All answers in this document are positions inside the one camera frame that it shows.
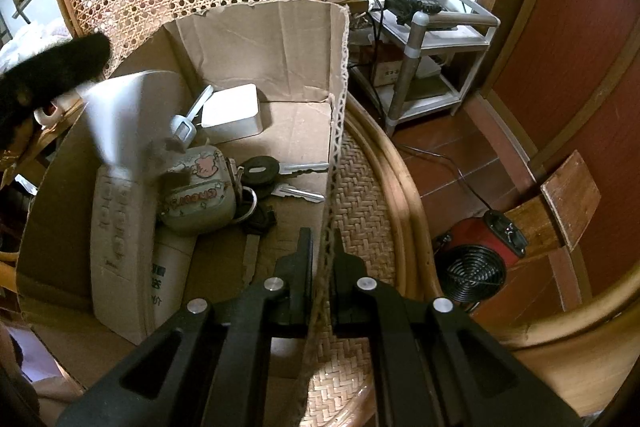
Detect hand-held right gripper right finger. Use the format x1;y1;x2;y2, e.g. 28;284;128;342
332;229;583;427

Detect red fan heater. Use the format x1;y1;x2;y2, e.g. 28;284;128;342
432;209;528;305

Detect brown cardboard box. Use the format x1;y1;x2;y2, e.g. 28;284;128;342
15;0;351;427

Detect white remote with printed back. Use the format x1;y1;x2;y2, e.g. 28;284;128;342
150;237;198;333

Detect grey metal cart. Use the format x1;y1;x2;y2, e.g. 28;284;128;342
330;0;501;138

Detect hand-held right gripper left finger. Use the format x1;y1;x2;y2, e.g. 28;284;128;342
55;227;315;427

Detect black heater cable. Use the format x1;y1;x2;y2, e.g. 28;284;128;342
400;144;493;212

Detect white mug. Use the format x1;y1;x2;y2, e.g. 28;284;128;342
32;84;88;128

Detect white small box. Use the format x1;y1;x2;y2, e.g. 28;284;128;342
200;83;263;145

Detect small brown box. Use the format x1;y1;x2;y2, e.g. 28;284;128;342
372;57;406;88

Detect white remote with buttons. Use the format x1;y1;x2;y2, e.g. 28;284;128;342
82;69;198;345

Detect wooden board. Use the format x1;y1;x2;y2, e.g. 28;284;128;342
502;150;601;253

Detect keys with cartoon pouch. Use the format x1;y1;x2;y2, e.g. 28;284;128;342
157;146;238;235

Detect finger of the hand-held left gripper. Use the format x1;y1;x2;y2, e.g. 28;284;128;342
0;32;112;108

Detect light blue power bank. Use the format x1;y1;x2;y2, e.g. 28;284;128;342
170;84;216;145

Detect red-brown wooden door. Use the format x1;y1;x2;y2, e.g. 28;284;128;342
475;0;640;298

